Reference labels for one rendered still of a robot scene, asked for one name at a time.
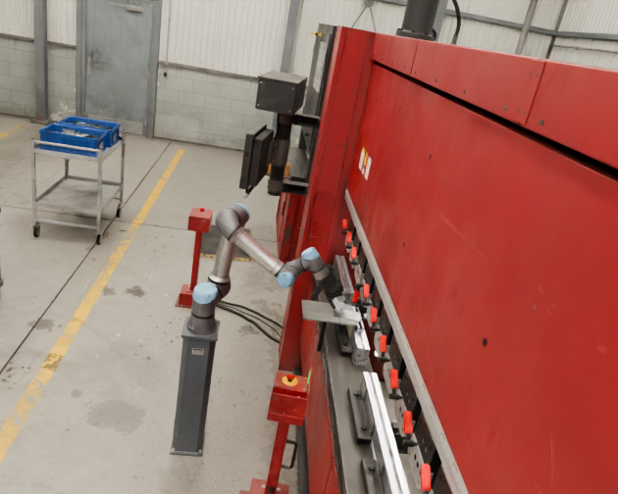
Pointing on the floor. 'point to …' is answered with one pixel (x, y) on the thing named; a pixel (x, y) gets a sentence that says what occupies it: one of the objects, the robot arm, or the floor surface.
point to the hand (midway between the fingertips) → (338, 311)
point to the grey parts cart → (77, 187)
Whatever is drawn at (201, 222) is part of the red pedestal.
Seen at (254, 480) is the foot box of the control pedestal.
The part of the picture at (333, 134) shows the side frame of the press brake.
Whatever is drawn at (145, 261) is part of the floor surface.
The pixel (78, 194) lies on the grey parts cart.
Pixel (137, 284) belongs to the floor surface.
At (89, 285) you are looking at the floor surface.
